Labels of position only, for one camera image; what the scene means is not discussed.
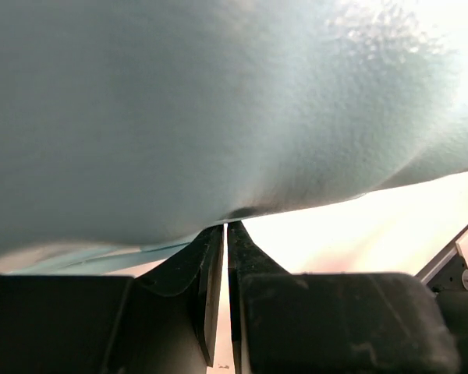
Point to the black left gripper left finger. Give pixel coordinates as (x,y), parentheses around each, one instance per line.
(163,321)

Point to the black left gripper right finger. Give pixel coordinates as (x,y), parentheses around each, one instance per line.
(331,322)

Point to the light blue suitcase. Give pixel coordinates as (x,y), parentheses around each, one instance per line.
(140,123)

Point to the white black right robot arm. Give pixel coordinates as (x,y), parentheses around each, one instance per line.
(454,308)

